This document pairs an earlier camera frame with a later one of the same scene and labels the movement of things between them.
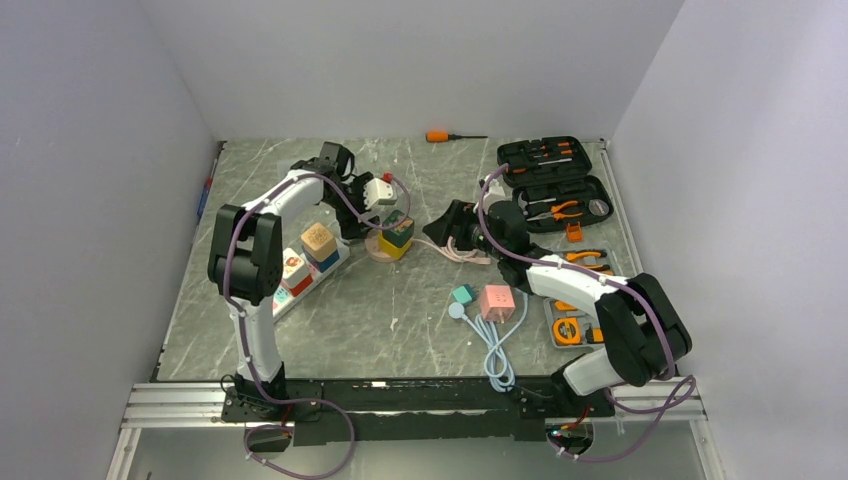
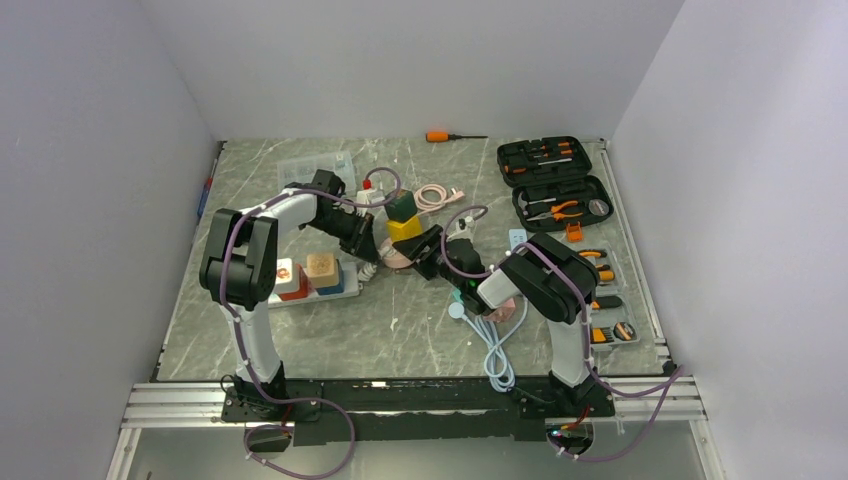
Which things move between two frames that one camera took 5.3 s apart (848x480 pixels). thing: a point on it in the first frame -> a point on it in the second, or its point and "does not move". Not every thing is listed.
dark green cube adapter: x=398 y=229 -> x=402 y=207
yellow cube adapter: x=387 y=249 -> x=406 y=229
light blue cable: x=497 y=369 does not move
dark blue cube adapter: x=322 y=265 -> x=335 y=289
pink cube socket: x=497 y=303 does not move
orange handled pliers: x=556 y=213 does not move
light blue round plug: x=456 y=311 does not move
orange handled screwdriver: x=436 y=137 does not move
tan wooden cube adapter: x=318 y=241 -> x=323 y=269
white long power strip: x=283 y=300 -> x=351 y=287
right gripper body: x=475 y=230 -> x=434 y=260
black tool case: x=548 y=182 does not move
